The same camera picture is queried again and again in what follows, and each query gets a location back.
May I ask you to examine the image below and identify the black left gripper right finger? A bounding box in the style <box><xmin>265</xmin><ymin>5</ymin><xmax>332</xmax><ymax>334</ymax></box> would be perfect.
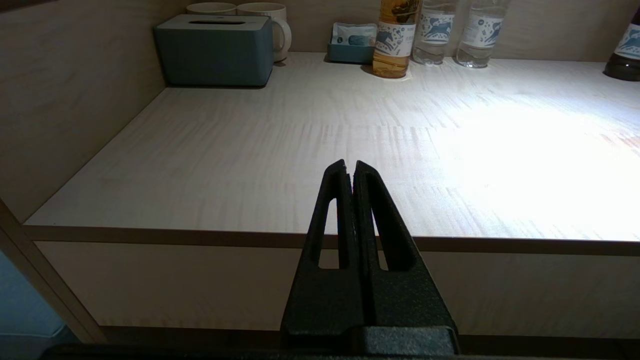
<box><xmin>352</xmin><ymin>161</ymin><xmax>460</xmax><ymax>353</ymax></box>

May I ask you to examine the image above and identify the small blue tray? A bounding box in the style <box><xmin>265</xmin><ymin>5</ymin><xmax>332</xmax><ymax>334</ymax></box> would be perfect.
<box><xmin>327</xmin><ymin>42</ymin><xmax>376</xmax><ymax>64</ymax></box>

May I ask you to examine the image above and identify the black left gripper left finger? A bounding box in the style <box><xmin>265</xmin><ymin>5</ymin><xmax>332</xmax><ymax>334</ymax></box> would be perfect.
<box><xmin>281</xmin><ymin>160</ymin><xmax>373</xmax><ymax>351</ymax></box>

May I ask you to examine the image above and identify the grey-blue tissue box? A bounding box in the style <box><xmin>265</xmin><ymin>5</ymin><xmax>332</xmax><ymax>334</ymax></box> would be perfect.
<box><xmin>154</xmin><ymin>14</ymin><xmax>275</xmax><ymax>88</ymax></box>

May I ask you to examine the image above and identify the half-full amber tea bottle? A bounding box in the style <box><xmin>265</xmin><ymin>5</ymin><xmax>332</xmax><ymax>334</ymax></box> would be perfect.
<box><xmin>372</xmin><ymin>0</ymin><xmax>423</xmax><ymax>79</ymax></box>

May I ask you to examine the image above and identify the clear water bottle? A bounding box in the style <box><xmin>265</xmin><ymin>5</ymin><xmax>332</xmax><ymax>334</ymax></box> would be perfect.
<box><xmin>454</xmin><ymin>0</ymin><xmax>511</xmax><ymax>69</ymax></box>
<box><xmin>411</xmin><ymin>0</ymin><xmax>458</xmax><ymax>66</ymax></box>

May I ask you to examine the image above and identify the white mug with handle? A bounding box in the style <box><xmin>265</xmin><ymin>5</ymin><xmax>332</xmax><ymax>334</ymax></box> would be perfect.
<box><xmin>236</xmin><ymin>2</ymin><xmax>292</xmax><ymax>63</ymax></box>

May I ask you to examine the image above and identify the dark tea bottle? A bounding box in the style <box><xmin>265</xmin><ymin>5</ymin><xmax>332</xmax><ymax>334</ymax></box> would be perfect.
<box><xmin>603</xmin><ymin>7</ymin><xmax>640</xmax><ymax>82</ymax></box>

